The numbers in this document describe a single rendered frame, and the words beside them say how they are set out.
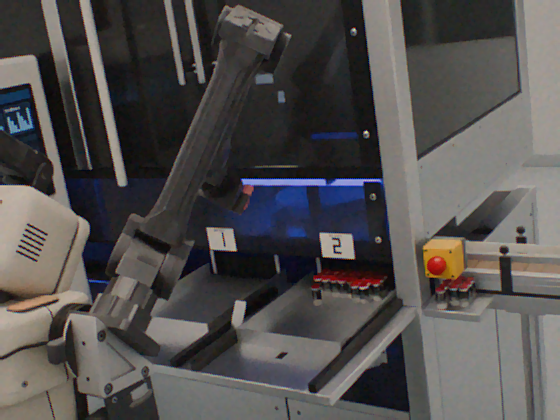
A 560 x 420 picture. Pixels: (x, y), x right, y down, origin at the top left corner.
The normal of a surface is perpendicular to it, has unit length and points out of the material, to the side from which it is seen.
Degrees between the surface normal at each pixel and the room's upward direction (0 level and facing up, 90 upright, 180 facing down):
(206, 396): 90
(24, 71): 90
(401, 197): 90
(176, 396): 90
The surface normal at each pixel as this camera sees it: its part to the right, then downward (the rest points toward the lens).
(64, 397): 0.83, 0.02
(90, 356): -0.55, 0.16
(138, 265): 0.24, -0.42
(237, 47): 0.00, 0.13
